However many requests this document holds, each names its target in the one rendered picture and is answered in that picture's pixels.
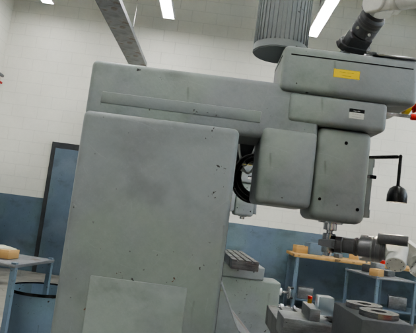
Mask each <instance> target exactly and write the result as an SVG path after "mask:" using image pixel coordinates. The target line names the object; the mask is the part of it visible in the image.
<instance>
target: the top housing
mask: <svg viewBox="0 0 416 333"><path fill-rule="evenodd" d="M273 82H274V83H279V86H280V88H281V90H283V91H287V92H293V93H303V94H313V95H318V96H326V97H332V98H342V99H347V100H357V101H363V102H373V103H379V104H385V105H386V107H387V112H393V113H401V112H403V111H405V110H407V109H408V108H411V107H412V106H414V105H415V103H416V62H414V61H406V60H400V59H390V58H384V57H374V56H368V55H358V54H348V53H342V52H332V51H326V50H316V49H310V48H300V47H294V46H287V47H286V48H285V49H284V50H283V53H282V55H281V57H280V59H279V61H278V64H277V66H276V68H275V74H274V80H273Z"/></svg>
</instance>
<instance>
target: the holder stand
mask: <svg viewBox="0 0 416 333"><path fill-rule="evenodd" d="M413 331H414V326H413V325H411V324H409V323H407V322H405V321H403V320H401V319H399V314H397V313H394V312H392V311H387V310H383V306H381V305H378V304H375V303H369V302H366V301H357V300H346V303H338V302H335V303H334V308H333V320H332V328H331V333H413Z"/></svg>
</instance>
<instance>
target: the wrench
mask: <svg viewBox="0 0 416 333"><path fill-rule="evenodd" d="M363 55H364V56H374V57H384V58H390V59H400V60H406V61H416V58H414V57H403V56H397V55H386V54H379V53H378V52H370V51H366V54H363Z"/></svg>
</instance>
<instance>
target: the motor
mask: <svg viewBox="0 0 416 333"><path fill-rule="evenodd" d="M312 7H313V0H259V5H258V15H257V21H256V31H255V36H254V46H253V54H254V55H255V56H256V57H257V58H258V59H261V60H263V61H267V62H270V63H278V61H279V59H280V57H281V55H282V53H283V50H284V49H285V48H286V47H287V46H294V47H300V48H308V42H309V36H310V25H311V18H312Z"/></svg>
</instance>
